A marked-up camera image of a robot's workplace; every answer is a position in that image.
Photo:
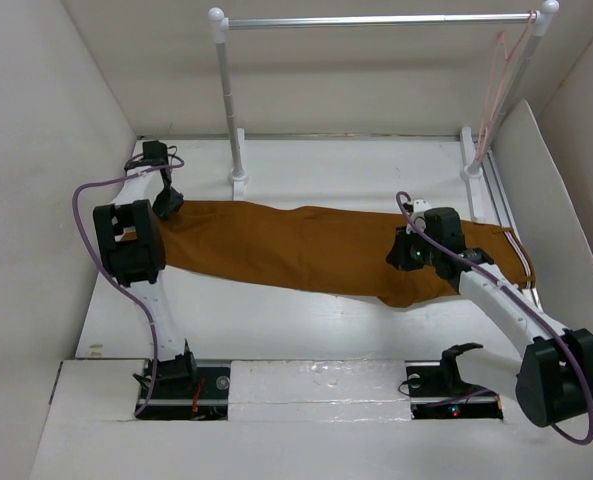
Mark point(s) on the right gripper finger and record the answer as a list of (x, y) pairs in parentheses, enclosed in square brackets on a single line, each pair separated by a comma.
[(398, 257), (402, 239)]

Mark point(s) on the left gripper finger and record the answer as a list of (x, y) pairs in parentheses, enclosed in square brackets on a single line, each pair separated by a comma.
[(164, 207), (172, 193)]

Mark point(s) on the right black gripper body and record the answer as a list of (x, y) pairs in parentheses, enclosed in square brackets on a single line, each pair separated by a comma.
[(422, 252)]

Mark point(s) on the brown trousers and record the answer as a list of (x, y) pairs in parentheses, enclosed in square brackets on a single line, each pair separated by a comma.
[(310, 248)]

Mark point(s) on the pink wire hanger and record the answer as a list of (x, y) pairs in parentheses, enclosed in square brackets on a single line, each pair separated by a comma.
[(498, 76)]

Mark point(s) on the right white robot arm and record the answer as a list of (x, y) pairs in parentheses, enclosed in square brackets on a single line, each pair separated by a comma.
[(553, 381)]

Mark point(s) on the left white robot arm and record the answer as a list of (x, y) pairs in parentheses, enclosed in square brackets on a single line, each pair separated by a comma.
[(132, 256)]

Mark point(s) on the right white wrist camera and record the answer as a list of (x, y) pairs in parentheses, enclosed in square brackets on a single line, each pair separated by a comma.
[(419, 207)]

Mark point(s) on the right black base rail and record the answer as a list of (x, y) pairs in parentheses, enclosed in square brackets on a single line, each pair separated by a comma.
[(433, 397)]

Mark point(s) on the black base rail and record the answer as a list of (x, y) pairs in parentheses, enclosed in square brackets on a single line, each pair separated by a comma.
[(204, 400), (433, 397)]

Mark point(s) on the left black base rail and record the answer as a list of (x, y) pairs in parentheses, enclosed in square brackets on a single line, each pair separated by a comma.
[(204, 400)]

